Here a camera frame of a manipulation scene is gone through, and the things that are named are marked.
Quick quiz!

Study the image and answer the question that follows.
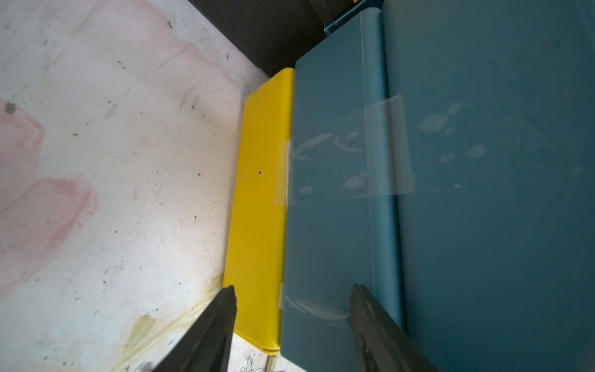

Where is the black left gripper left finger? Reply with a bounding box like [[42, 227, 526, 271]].
[[153, 286, 237, 372]]

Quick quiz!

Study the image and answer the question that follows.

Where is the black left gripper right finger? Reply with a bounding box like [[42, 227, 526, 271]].
[[350, 285, 436, 372]]

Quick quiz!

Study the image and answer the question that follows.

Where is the teal drawer cabinet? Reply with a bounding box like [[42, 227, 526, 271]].
[[280, 1, 594, 371]]

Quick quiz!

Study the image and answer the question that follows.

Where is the yellow bottom drawer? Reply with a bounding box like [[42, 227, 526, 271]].
[[223, 68, 295, 355]]

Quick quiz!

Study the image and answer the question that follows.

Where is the yellow black toolbox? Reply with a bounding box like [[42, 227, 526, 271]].
[[190, 0, 383, 77]]

